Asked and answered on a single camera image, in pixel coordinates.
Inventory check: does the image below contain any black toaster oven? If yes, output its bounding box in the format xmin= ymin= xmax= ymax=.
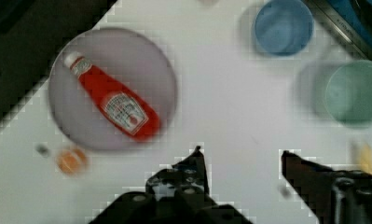
xmin=302 ymin=0 xmax=372 ymax=61

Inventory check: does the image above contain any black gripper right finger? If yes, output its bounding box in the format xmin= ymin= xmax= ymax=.
xmin=281 ymin=150 xmax=372 ymax=224

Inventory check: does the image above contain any blue bowl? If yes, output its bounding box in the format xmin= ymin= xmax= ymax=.
xmin=253 ymin=0 xmax=314 ymax=57

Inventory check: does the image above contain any orange slice toy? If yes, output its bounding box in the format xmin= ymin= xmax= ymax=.
xmin=56 ymin=148 xmax=88 ymax=175

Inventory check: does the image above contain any grey round plate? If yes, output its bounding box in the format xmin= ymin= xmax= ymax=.
xmin=48 ymin=28 xmax=177 ymax=150

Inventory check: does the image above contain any green mug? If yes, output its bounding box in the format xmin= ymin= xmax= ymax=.
xmin=296 ymin=60 xmax=372 ymax=129

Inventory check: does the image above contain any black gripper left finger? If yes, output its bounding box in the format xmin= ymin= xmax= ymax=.
xmin=89 ymin=147 xmax=253 ymax=224

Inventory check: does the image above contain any peeled banana toy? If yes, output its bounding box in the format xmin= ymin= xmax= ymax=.
xmin=352 ymin=142 xmax=372 ymax=175

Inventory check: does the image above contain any red ketchup bottle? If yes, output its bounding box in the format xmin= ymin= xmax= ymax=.
xmin=63 ymin=51 xmax=160 ymax=142

